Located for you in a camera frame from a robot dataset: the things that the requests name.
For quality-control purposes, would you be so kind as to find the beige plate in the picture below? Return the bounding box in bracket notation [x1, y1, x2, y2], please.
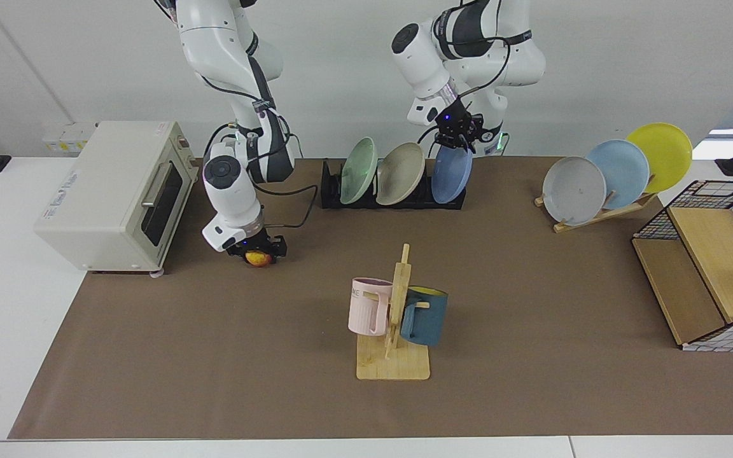
[376, 142, 426, 206]

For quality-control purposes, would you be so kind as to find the black dish rack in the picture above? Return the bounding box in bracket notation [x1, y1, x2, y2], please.
[321, 159, 467, 211]

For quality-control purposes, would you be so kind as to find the pale green plate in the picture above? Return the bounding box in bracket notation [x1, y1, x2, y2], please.
[340, 137, 379, 205]

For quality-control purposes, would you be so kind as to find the grey plate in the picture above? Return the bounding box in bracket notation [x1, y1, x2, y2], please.
[542, 156, 607, 226]

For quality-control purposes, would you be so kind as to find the light blue plate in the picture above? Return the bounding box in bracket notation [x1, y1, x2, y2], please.
[586, 139, 650, 211]

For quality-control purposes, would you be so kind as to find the wooden plate rack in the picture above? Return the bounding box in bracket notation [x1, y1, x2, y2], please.
[534, 175, 659, 233]

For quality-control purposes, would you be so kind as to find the yellow plate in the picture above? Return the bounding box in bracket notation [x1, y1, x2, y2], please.
[625, 122, 693, 194]

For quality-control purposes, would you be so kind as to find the brown table cloth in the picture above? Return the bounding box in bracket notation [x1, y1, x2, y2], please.
[7, 156, 733, 441]

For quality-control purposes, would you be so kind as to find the pink cup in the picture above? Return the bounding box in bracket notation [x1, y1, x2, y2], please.
[348, 277, 394, 336]

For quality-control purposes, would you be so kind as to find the pale toaster oven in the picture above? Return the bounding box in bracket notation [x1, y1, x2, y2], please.
[34, 121, 200, 277]

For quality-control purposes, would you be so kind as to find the wooden cup stand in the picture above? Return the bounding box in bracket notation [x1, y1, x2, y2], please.
[356, 244, 431, 381]

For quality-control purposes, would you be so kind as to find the dark teal cup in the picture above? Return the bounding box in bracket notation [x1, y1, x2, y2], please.
[400, 286, 449, 347]

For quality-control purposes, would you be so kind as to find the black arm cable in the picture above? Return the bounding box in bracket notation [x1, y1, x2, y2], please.
[429, 35, 515, 160]
[198, 75, 320, 230]

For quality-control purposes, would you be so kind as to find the black base cable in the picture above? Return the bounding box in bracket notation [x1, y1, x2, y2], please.
[203, 123, 235, 160]

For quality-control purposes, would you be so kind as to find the white wall socket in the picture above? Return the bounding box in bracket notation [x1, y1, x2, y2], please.
[42, 122, 97, 155]

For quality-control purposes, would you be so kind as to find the wire basket with wooden floor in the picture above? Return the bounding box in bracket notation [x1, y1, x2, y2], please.
[632, 180, 733, 352]

